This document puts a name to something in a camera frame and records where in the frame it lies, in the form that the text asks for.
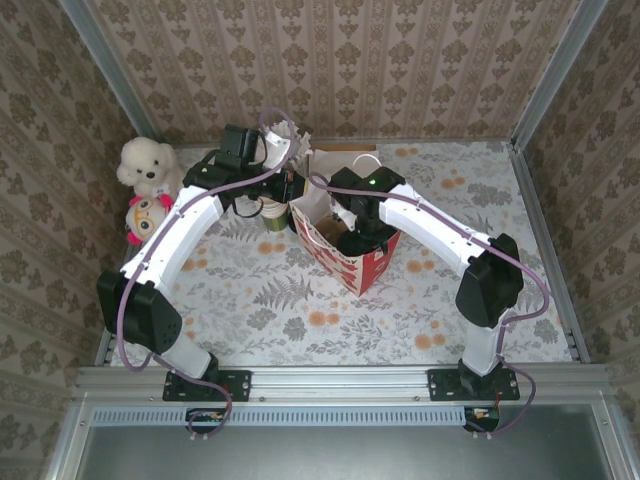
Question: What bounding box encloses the grey slotted cable duct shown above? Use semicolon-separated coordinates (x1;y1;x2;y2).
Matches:
91;405;471;428

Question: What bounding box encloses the pink striped plush doll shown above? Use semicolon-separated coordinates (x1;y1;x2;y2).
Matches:
124;193;176;246

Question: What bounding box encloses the black plastic cup lid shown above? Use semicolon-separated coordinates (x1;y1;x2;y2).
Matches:
337;228;386;257

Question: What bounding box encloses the bundle of paper-wrapped straws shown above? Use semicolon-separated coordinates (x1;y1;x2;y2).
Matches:
269;119;315;169

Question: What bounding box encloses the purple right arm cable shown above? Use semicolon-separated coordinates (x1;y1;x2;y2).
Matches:
307;172;552;441

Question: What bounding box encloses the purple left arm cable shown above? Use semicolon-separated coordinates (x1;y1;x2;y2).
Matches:
114;106;301;444

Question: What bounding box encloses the floral tablecloth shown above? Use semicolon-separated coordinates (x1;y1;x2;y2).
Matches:
122;141;576;369

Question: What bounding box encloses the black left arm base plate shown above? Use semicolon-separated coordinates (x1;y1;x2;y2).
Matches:
162;368;252;403

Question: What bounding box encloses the aluminium frame post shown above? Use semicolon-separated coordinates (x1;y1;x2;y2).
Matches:
510;0;609;151
58;0;151;146

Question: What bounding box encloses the aluminium mounting rail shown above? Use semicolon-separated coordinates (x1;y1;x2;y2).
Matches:
74;363;615;404

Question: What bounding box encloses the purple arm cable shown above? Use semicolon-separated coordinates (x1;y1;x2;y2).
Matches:
114;106;301;444
307;172;552;441

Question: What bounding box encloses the white plush dog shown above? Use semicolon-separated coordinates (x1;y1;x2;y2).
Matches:
116;137;191;199

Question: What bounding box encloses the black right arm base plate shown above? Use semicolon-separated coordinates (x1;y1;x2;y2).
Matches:
426;368;521;403

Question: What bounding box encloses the aluminium table side rail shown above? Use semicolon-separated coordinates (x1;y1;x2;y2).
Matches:
508;141;592;365

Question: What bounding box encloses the brown cardboard napkin box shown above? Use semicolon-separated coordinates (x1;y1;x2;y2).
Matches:
308;143;380;201

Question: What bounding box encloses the red and white paper gift bag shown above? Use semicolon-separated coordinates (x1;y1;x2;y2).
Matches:
288;152;402;299

